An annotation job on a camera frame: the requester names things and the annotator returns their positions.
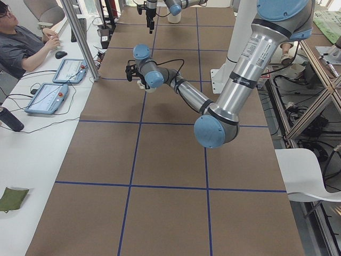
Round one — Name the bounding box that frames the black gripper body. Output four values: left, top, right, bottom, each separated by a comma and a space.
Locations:
145, 0, 157, 20

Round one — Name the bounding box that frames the white HOME mug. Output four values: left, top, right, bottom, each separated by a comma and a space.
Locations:
137, 80, 156, 93

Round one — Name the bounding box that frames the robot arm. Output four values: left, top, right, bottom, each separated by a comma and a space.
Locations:
136, 0, 207, 34
125, 1, 315, 148

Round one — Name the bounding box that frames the cream white basket container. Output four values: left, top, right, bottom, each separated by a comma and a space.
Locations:
167, 5, 182, 24

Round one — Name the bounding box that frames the black keyboard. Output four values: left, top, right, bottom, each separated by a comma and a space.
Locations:
70, 18, 87, 43

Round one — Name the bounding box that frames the far blue teach pendant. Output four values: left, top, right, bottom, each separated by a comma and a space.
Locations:
52, 59, 87, 84

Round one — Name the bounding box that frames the blue teach pendant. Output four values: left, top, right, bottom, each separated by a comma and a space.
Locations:
25, 83, 69, 115
52, 59, 87, 84

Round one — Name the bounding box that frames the black computer mouse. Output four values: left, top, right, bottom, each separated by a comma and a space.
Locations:
55, 51, 67, 59

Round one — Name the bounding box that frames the grey office chair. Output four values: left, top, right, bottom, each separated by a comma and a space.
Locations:
23, 0, 65, 32

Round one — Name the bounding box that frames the near blue teach pendant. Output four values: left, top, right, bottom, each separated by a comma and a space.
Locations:
25, 83, 69, 115

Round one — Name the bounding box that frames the seated person grey shirt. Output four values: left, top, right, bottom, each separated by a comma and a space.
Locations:
1, 2, 60, 79

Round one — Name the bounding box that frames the black water bottle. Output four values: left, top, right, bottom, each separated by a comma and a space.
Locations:
1, 107, 24, 132

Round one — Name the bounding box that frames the white chair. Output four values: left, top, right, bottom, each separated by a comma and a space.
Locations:
275, 148, 340, 202

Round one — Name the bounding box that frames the green cloth pouch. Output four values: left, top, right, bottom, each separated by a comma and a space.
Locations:
1, 187, 29, 213

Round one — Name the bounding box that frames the aluminium frame post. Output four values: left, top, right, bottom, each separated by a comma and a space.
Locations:
61, 0, 99, 82

